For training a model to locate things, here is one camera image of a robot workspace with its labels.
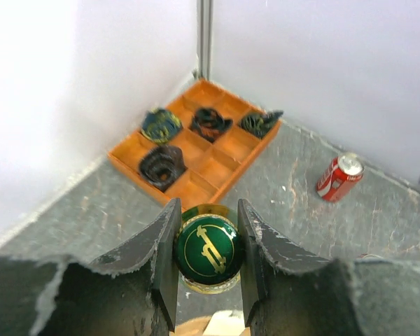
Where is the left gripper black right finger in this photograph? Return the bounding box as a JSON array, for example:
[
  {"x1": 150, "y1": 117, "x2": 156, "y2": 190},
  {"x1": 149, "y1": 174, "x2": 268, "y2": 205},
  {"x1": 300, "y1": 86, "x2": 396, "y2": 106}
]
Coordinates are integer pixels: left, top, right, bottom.
[{"x1": 237, "y1": 199, "x2": 420, "y2": 335}]

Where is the red cola can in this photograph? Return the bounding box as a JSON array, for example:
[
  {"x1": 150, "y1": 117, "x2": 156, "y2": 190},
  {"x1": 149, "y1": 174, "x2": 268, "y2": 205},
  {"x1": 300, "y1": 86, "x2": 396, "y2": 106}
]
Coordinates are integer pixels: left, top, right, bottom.
[
  {"x1": 316, "y1": 153, "x2": 365, "y2": 202},
  {"x1": 358, "y1": 253, "x2": 382, "y2": 260}
]

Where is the green glass bottle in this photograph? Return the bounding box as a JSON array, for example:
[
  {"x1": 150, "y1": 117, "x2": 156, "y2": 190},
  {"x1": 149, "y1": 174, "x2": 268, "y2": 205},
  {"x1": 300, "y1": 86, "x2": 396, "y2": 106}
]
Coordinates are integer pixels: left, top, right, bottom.
[{"x1": 173, "y1": 204, "x2": 245, "y2": 295}]

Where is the orange wooden divided tray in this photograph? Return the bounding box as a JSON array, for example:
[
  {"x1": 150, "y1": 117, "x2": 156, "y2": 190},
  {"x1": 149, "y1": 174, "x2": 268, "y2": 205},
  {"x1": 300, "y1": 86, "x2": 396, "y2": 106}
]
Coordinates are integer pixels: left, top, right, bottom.
[{"x1": 108, "y1": 79, "x2": 281, "y2": 210}]

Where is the red cola can front right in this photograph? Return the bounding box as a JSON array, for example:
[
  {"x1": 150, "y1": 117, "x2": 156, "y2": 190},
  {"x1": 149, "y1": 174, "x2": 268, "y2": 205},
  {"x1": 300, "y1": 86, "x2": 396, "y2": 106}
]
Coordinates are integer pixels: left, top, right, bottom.
[{"x1": 358, "y1": 253, "x2": 382, "y2": 260}]

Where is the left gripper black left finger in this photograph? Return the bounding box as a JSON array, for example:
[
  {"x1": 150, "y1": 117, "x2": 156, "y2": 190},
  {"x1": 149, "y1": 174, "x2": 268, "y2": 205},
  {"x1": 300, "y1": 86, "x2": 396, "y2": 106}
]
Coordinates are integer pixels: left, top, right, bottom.
[{"x1": 0, "y1": 199, "x2": 181, "y2": 335}]

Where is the right aluminium frame post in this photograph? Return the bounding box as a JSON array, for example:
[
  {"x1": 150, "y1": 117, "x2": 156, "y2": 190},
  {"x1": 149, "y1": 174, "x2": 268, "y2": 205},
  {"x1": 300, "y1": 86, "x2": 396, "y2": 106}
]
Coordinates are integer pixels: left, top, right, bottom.
[{"x1": 197, "y1": 0, "x2": 214, "y2": 80}]

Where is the red cola can far right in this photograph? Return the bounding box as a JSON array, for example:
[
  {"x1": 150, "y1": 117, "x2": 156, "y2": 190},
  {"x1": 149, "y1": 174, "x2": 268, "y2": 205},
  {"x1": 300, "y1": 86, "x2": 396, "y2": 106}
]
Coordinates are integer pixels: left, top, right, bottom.
[{"x1": 316, "y1": 153, "x2": 365, "y2": 202}]

